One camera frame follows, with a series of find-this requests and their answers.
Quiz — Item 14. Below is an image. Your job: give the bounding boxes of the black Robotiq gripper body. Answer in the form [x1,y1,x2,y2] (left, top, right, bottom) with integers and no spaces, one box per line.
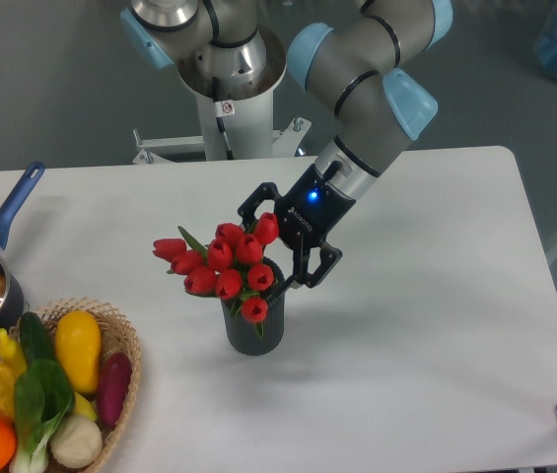
[274,163,356,253]

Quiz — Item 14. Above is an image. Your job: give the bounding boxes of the small yellow pepper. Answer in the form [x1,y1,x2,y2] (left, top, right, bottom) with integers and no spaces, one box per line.
[0,328,27,377]

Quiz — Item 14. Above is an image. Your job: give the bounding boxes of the green bok choy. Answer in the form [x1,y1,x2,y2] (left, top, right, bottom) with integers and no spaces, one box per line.
[9,359,74,472]

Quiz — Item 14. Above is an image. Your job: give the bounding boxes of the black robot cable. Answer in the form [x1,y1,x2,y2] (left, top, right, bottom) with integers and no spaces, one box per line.
[210,76,235,161]

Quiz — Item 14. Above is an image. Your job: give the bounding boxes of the woven wicker basket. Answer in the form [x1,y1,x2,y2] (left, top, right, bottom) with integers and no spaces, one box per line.
[0,298,141,472]

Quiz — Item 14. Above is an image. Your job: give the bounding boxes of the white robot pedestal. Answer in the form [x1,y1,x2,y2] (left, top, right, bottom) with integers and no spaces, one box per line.
[177,26,286,161]

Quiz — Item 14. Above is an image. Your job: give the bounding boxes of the yellow squash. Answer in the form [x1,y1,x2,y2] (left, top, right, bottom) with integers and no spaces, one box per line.
[55,310,102,396]

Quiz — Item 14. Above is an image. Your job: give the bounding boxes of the red tulip bouquet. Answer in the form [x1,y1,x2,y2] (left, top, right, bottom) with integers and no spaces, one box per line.
[153,212,279,322]

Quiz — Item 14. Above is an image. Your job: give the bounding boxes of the yellow banana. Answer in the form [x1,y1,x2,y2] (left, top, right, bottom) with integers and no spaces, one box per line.
[72,392,98,422]

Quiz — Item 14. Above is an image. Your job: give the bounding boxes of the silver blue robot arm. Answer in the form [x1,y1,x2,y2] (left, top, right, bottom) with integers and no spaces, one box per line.
[120,1,453,296]

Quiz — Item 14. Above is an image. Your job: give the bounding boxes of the dark green cucumber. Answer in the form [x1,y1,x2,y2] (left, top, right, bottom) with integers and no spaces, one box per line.
[19,311,57,366]

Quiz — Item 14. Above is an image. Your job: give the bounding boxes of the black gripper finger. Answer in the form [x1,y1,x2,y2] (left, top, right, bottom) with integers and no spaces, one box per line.
[238,182,281,232]
[262,238,344,307]

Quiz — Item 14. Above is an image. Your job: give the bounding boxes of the purple eggplant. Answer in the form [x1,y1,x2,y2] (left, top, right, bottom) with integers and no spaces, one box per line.
[96,352,132,428]

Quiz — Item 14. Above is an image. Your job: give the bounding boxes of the dark grey ribbed vase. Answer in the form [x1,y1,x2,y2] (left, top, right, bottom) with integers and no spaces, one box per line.
[221,258,285,356]

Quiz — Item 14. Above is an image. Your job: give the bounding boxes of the beige garlic bulb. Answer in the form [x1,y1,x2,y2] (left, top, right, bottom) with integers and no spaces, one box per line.
[50,414,103,469]

